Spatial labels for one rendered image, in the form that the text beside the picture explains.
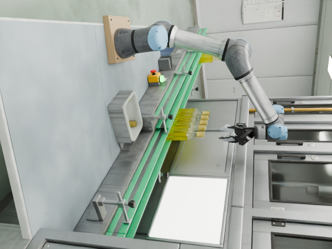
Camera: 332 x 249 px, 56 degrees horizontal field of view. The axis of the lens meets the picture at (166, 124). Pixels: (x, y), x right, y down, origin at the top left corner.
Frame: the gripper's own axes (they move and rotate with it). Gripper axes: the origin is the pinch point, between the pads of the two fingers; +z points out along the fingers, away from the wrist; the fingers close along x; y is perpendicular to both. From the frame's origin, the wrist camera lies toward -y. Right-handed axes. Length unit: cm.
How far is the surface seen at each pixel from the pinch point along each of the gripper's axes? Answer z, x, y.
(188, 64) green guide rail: 31, 21, 72
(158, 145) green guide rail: 30.8, 2.7, -18.3
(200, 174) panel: 9.0, -13.8, -20.0
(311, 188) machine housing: -46, -19, -20
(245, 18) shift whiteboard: 8, -30, 596
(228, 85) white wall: 56, -196, 613
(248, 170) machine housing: -15.6, -15.9, -11.0
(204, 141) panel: 11.5, -11.4, 11.9
